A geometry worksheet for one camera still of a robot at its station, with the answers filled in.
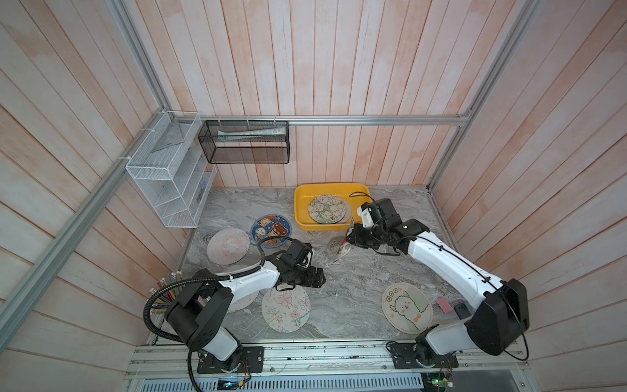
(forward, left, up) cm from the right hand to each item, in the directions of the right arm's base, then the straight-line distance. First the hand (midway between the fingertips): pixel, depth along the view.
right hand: (345, 236), depth 82 cm
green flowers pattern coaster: (+25, +5, -16) cm, 31 cm away
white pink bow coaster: (-17, +34, -17) cm, 42 cm away
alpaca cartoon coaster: (-18, -22, -18) cm, 34 cm away
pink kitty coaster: (+6, +47, -17) cm, 50 cm away
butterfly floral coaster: (-20, +20, -18) cm, 33 cm away
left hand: (-11, +10, -14) cm, 21 cm away
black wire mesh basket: (+43, +41, +9) cm, 60 cm away
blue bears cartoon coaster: (+16, +30, -17) cm, 38 cm away
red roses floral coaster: (-4, 0, 0) cm, 4 cm away
